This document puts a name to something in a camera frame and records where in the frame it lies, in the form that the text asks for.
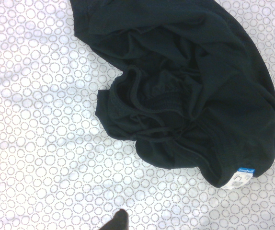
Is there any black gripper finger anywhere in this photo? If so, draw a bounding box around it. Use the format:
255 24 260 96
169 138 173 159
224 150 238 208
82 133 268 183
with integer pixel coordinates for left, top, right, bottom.
103 208 130 230

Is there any black garment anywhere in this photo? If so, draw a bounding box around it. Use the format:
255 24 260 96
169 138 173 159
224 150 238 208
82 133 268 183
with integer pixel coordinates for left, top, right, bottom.
70 0 275 190

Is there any white dotted duvet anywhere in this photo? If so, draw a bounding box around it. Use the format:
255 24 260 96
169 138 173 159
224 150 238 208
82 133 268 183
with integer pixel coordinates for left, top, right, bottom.
0 0 275 230

